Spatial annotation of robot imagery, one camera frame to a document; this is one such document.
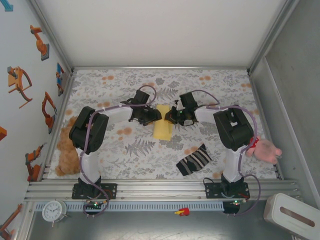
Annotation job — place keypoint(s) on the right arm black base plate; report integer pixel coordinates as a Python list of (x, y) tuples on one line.
[(211, 191)]

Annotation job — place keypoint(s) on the left aluminium upright post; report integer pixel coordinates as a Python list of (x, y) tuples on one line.
[(50, 32)]

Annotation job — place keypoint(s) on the left aluminium side rail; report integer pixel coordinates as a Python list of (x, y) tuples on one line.
[(67, 92)]

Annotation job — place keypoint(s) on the blue wall sticker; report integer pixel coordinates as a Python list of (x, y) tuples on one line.
[(7, 7)]

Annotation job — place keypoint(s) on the aluminium back rail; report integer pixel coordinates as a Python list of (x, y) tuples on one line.
[(160, 67)]

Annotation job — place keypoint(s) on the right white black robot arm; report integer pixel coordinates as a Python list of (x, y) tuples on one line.
[(235, 130)]

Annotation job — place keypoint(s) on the small red yellow toy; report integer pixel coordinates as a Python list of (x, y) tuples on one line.
[(185, 212)]

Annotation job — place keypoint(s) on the floral patterned tablecloth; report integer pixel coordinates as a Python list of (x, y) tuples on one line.
[(125, 80)]

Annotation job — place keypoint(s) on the aluminium upright post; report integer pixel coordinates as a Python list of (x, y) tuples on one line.
[(50, 32), (272, 32)]

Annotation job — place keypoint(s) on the orange block sticker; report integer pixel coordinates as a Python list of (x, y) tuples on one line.
[(2, 133)]

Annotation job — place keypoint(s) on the aluminium side rail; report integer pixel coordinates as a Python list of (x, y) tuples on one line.
[(258, 100), (67, 92)]

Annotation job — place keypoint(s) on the right aluminium side rail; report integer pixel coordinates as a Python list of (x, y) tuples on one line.
[(258, 100)]

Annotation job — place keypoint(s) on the white tissue box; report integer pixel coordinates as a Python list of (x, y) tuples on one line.
[(275, 207)]

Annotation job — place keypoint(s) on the blue orange machine sticker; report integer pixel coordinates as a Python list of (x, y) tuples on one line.
[(60, 75)]

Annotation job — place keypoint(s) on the right aluminium upright post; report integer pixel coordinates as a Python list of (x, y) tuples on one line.
[(272, 32)]

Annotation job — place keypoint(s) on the black beige striped sock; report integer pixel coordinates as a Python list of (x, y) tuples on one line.
[(193, 160)]

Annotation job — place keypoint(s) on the orange claw machine sticker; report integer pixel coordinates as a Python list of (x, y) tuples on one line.
[(13, 81)]

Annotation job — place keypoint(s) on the brown teddy bear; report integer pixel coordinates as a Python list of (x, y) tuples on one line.
[(66, 155)]

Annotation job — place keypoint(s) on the yellow cloth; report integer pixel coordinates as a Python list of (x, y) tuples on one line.
[(161, 130)]

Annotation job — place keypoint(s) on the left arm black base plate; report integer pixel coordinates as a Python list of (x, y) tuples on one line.
[(112, 191)]

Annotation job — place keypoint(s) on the small LED circuit board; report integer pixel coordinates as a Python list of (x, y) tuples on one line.
[(236, 202), (95, 205)]

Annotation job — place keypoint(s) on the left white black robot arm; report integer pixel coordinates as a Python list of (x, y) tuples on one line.
[(88, 130)]

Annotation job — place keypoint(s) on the pink plush toy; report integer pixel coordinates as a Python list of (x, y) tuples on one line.
[(267, 151)]

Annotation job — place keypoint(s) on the aluminium rail bed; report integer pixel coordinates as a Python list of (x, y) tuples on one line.
[(162, 190)]

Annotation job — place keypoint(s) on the white alarm clock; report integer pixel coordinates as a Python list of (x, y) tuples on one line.
[(53, 211)]

